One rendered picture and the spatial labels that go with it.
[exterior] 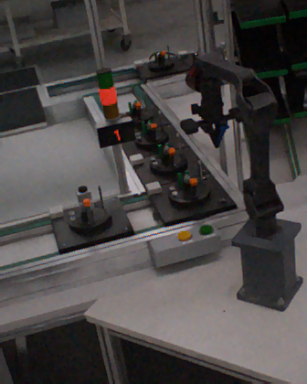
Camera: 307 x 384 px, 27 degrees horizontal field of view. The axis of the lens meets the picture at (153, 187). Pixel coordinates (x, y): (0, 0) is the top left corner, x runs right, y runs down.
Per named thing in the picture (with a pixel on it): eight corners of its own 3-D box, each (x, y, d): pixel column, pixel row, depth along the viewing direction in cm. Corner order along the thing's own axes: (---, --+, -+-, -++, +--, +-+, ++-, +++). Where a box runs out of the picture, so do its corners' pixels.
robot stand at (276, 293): (284, 312, 176) (280, 252, 166) (236, 299, 183) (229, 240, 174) (303, 281, 186) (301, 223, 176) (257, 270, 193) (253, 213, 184)
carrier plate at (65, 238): (134, 235, 203) (133, 229, 202) (59, 255, 199) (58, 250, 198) (118, 200, 223) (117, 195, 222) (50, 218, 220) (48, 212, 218)
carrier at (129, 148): (190, 150, 250) (186, 120, 244) (130, 165, 246) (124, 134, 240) (172, 127, 271) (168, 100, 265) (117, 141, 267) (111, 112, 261)
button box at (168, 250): (222, 250, 198) (220, 233, 195) (156, 268, 194) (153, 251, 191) (215, 239, 204) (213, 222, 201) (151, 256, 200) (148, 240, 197)
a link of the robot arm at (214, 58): (278, 110, 158) (274, 69, 153) (248, 120, 155) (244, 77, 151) (219, 85, 182) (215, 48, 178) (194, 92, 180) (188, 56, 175)
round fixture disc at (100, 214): (115, 226, 205) (113, 220, 204) (71, 237, 203) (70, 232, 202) (106, 206, 217) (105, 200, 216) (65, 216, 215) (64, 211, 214)
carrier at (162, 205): (237, 209, 208) (234, 175, 202) (165, 228, 204) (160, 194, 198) (211, 177, 229) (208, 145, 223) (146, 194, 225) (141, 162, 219)
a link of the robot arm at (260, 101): (278, 96, 154) (263, 87, 159) (252, 104, 152) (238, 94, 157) (278, 205, 172) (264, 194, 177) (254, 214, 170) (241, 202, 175)
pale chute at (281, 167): (294, 181, 211) (297, 177, 207) (255, 187, 211) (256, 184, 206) (276, 102, 219) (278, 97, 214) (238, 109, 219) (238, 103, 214)
